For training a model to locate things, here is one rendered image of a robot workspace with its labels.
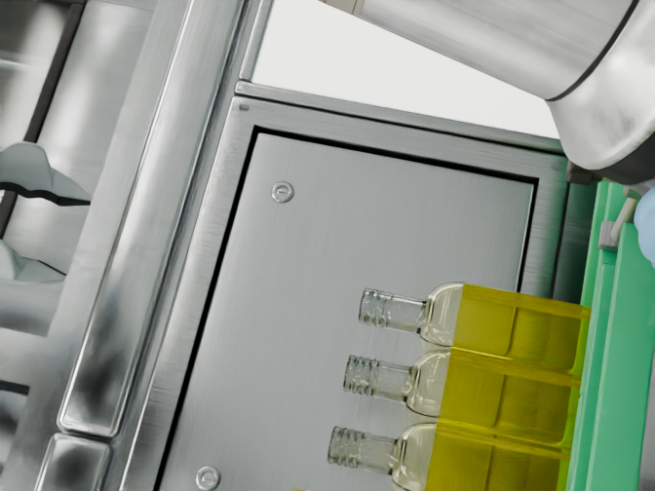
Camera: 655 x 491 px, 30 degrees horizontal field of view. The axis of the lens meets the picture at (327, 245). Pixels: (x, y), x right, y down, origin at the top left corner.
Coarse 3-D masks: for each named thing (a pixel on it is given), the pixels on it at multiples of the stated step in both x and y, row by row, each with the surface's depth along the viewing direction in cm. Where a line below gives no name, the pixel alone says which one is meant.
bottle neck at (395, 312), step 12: (372, 300) 97; (384, 300) 97; (396, 300) 97; (408, 300) 97; (420, 300) 97; (360, 312) 97; (372, 312) 97; (384, 312) 97; (396, 312) 97; (408, 312) 97; (372, 324) 98; (384, 324) 98; (396, 324) 97; (408, 324) 97
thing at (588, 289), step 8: (600, 184) 106; (608, 184) 106; (600, 192) 106; (600, 200) 106; (600, 208) 105; (600, 216) 105; (592, 224) 105; (600, 224) 105; (592, 232) 104; (592, 240) 104; (592, 248) 104; (592, 256) 103; (592, 264) 103; (592, 272) 103; (584, 280) 103; (592, 280) 103; (584, 288) 102; (592, 288) 102; (584, 296) 102; (592, 296) 102; (584, 304) 102
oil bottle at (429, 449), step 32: (416, 448) 91; (448, 448) 91; (480, 448) 91; (512, 448) 91; (544, 448) 91; (416, 480) 90; (448, 480) 90; (480, 480) 90; (512, 480) 90; (544, 480) 90
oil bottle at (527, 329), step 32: (448, 288) 96; (480, 288) 96; (448, 320) 95; (480, 320) 95; (512, 320) 95; (544, 320) 95; (576, 320) 95; (480, 352) 94; (512, 352) 94; (544, 352) 94; (576, 352) 94
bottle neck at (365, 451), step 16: (336, 432) 93; (352, 432) 94; (336, 448) 93; (352, 448) 93; (368, 448) 93; (384, 448) 93; (336, 464) 94; (352, 464) 93; (368, 464) 93; (384, 464) 92
